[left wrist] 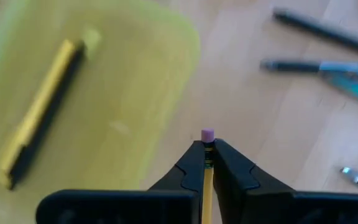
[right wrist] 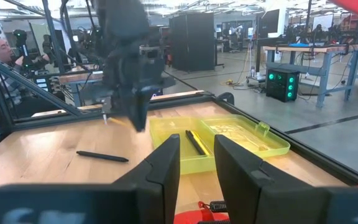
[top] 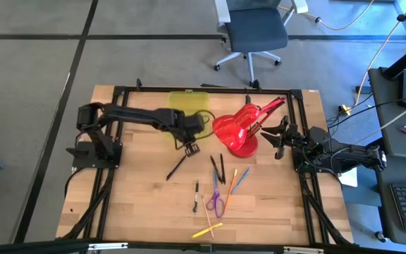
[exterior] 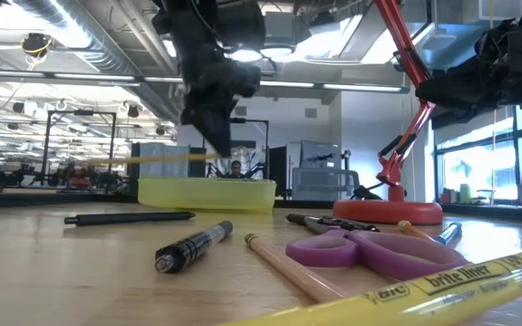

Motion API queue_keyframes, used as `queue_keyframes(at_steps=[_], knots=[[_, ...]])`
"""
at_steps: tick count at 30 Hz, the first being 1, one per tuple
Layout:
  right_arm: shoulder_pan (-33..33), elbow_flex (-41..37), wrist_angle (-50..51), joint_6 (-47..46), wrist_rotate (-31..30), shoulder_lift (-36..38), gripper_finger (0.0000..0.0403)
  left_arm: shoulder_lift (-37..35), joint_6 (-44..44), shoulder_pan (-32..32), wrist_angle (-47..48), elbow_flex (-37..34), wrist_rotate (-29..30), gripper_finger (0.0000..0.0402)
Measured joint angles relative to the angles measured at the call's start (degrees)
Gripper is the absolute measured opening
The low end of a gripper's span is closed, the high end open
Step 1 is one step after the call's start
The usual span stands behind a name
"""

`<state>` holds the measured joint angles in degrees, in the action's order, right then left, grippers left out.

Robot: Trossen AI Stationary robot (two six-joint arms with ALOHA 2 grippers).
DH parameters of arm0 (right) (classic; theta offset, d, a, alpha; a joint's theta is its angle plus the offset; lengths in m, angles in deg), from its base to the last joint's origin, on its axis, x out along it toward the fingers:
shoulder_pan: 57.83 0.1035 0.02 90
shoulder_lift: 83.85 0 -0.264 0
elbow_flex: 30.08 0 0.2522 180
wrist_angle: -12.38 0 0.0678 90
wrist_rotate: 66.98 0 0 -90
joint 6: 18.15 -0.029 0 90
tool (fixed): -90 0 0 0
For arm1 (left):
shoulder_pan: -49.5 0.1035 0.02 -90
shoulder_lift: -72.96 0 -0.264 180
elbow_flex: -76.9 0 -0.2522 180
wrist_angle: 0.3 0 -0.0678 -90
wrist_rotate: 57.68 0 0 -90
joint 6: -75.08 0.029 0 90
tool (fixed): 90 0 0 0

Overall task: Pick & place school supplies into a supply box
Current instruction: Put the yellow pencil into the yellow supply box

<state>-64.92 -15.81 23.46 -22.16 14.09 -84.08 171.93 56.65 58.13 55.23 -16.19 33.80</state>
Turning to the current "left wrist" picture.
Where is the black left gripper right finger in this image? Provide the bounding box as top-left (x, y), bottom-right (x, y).
top-left (213, 138), bottom-right (358, 224)

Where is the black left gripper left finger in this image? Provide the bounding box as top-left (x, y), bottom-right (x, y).
top-left (35, 140), bottom-right (206, 224)

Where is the grey and blue pen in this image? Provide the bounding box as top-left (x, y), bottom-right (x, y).
top-left (259, 58), bottom-right (358, 78)

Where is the yellow and black marker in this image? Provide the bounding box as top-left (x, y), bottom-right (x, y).
top-left (0, 28), bottom-right (102, 191)

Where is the black pen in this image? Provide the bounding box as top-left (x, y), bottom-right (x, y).
top-left (272, 7), bottom-right (358, 62)

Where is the yellow-green translucent supply box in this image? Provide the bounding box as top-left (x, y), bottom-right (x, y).
top-left (0, 0), bottom-right (202, 224)

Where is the yellow pencil pink eraser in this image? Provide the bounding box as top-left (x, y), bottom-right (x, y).
top-left (200, 128), bottom-right (216, 224)

